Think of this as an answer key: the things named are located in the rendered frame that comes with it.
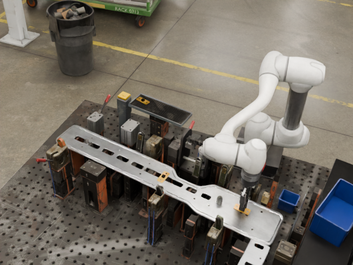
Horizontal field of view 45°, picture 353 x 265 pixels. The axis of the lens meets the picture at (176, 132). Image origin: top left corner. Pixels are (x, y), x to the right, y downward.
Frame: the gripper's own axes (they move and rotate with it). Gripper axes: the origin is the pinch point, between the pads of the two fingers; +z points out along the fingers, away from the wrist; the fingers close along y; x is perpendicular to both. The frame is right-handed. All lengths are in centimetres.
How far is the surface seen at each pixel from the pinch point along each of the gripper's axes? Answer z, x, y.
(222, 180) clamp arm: 4.4, -17.1, -13.7
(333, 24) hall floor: 107, -39, -474
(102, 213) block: 36, -75, 20
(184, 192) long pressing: 6.5, -31.6, 4.0
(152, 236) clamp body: 31, -40, 21
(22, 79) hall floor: 106, -301, -128
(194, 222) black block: 7.5, -18.2, 17.9
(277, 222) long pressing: 6.5, 17.8, -3.8
